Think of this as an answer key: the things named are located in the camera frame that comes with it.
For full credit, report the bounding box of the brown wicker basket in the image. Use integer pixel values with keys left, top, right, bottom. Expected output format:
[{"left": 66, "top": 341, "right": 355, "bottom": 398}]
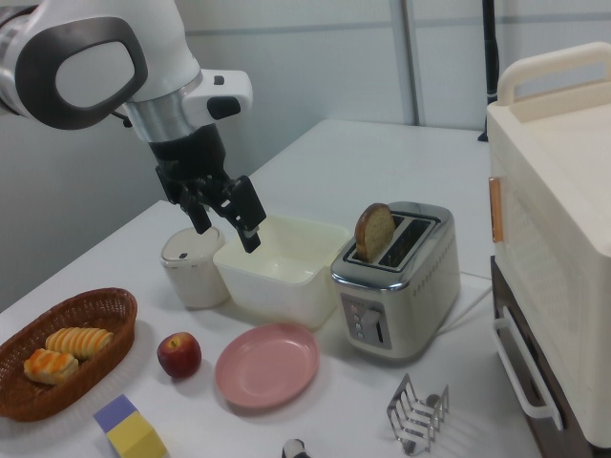
[{"left": 0, "top": 286, "right": 138, "bottom": 423}]

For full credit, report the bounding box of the white drawer handle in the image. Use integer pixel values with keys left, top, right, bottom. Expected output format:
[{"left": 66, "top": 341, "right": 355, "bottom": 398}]
[{"left": 491, "top": 312, "right": 564, "bottom": 433}]

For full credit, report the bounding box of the purple block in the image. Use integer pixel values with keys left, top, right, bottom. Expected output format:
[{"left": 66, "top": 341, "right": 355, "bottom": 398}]
[{"left": 93, "top": 393, "right": 139, "bottom": 433}]

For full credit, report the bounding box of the white toaster power cord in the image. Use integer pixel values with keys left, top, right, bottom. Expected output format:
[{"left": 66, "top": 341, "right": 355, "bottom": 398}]
[{"left": 441, "top": 281, "right": 495, "bottom": 335}]

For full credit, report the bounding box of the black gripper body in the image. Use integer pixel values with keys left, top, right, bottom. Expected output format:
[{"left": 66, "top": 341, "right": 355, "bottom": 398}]
[{"left": 147, "top": 123, "right": 231, "bottom": 205}]

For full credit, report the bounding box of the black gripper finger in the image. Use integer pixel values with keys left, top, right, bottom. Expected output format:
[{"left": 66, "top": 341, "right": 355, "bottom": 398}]
[
  {"left": 179, "top": 178, "right": 214, "bottom": 236},
  {"left": 209, "top": 175, "right": 266, "bottom": 255}
]

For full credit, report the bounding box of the black vertical pole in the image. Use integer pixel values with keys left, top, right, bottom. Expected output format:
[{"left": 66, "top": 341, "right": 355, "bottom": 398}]
[{"left": 484, "top": 0, "right": 500, "bottom": 104}]

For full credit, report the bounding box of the white rectangular plastic container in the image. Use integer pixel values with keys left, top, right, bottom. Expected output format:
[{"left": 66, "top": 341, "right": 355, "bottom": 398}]
[{"left": 212, "top": 214, "right": 352, "bottom": 332}]

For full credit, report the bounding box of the long ridged bread roll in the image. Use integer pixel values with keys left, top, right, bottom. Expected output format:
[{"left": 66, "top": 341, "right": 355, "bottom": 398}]
[{"left": 45, "top": 326, "right": 116, "bottom": 360}]

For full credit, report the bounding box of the red apple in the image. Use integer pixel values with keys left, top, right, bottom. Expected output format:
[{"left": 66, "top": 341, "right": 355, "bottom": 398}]
[{"left": 157, "top": 331, "right": 202, "bottom": 380}]

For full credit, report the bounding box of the small cream trash can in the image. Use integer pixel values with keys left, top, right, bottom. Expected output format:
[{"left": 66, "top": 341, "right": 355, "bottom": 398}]
[{"left": 159, "top": 226, "right": 231, "bottom": 309}]

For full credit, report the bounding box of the cream wooden cabinet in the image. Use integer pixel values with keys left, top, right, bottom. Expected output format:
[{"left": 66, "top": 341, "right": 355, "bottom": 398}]
[{"left": 486, "top": 41, "right": 611, "bottom": 449}]

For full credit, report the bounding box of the square glazed pastry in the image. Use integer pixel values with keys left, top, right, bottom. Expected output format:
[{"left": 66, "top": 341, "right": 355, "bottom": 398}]
[{"left": 23, "top": 347, "right": 80, "bottom": 385}]

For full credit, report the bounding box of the brown bread slice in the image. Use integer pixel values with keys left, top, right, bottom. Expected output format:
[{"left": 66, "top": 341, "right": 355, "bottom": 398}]
[{"left": 354, "top": 202, "right": 397, "bottom": 263}]

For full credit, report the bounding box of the panda toy figure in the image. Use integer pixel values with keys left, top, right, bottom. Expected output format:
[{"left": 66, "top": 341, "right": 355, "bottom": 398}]
[{"left": 281, "top": 437, "right": 311, "bottom": 458}]

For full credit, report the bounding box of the cream and chrome toaster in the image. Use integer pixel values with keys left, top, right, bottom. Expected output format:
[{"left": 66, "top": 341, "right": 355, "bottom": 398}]
[{"left": 330, "top": 200, "right": 462, "bottom": 367}]

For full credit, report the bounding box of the copper cabinet door handle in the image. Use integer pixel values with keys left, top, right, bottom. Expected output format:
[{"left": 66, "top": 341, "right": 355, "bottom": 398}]
[{"left": 488, "top": 176, "right": 505, "bottom": 243}]

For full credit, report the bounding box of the silver toast rack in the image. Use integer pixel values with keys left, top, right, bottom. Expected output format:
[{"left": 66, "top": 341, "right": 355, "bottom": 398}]
[{"left": 385, "top": 372, "right": 451, "bottom": 454}]

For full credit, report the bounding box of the yellow block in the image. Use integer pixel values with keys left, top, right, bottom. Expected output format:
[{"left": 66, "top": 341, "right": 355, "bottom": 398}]
[{"left": 105, "top": 412, "right": 168, "bottom": 458}]

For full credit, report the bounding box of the pink plate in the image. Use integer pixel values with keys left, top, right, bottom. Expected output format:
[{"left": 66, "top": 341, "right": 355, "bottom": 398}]
[{"left": 214, "top": 323, "right": 321, "bottom": 409}]

